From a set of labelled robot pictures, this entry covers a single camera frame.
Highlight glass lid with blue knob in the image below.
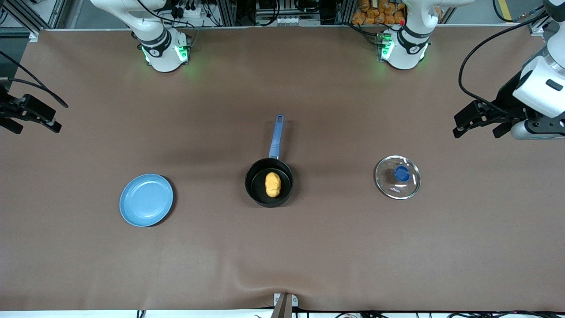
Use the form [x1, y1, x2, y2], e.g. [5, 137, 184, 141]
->
[374, 155, 422, 200]

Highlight yellow potato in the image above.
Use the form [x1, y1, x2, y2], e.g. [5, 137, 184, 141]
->
[265, 172, 282, 198]

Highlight orange bagged goods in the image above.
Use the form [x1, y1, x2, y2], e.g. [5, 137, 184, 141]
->
[352, 0, 406, 26]

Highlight blue plate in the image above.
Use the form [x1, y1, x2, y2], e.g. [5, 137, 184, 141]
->
[119, 174, 174, 227]

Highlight white power strip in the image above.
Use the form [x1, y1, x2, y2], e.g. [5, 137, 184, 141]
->
[170, 4, 203, 19]

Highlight brown table mat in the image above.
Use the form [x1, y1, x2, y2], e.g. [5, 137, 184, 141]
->
[0, 24, 565, 312]

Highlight white terminal block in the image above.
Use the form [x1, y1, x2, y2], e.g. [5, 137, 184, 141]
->
[255, 15, 321, 27]

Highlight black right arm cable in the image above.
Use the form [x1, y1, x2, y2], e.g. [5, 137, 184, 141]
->
[0, 50, 70, 109]

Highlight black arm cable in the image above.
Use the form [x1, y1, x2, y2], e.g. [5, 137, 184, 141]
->
[457, 9, 549, 119]
[0, 50, 70, 109]

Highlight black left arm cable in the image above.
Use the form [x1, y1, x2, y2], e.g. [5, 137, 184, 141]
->
[457, 9, 549, 119]

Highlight aluminium frame rail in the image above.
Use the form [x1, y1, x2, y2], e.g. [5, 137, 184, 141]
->
[0, 0, 67, 40]
[527, 13, 552, 37]

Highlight black pot with blue handle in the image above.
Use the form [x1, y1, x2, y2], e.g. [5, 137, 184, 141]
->
[245, 114, 294, 208]

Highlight metal table edge bracket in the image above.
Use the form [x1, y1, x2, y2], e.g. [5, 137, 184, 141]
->
[271, 292, 299, 318]

